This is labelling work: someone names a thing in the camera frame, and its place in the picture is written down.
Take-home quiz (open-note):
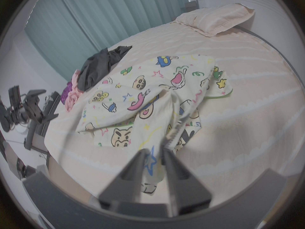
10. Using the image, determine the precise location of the purple satin garment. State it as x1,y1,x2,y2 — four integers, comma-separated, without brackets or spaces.
61,81,73,104

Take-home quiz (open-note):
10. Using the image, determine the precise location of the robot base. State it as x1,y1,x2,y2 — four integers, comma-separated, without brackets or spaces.
0,128,50,183

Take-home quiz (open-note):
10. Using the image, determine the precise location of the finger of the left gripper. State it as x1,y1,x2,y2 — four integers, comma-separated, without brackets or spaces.
26,89,47,99
36,114,59,124

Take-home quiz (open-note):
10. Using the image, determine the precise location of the blue-green curtain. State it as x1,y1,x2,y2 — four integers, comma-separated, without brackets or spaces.
24,0,100,82
55,0,191,54

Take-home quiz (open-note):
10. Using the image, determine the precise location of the grey bedside table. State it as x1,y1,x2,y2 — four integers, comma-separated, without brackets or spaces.
182,1,199,12

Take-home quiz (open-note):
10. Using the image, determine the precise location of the bed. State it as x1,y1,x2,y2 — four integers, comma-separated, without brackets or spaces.
44,0,305,200

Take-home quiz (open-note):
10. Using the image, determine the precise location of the pale pink striped pillow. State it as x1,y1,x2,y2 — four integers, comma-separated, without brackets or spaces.
172,3,255,37

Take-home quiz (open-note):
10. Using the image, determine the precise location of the white printed pyjama top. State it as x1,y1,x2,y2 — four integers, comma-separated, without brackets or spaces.
76,54,233,194

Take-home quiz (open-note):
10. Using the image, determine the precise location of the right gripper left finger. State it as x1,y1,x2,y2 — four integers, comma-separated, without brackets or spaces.
98,149,146,210

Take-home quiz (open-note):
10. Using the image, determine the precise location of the black garment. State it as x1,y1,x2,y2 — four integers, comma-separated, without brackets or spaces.
77,45,132,91

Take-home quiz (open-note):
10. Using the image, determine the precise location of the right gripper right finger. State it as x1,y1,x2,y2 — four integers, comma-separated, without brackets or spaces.
161,144,212,218

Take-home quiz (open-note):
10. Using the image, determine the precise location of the pink garment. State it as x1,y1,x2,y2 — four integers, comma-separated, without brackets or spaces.
65,69,85,113

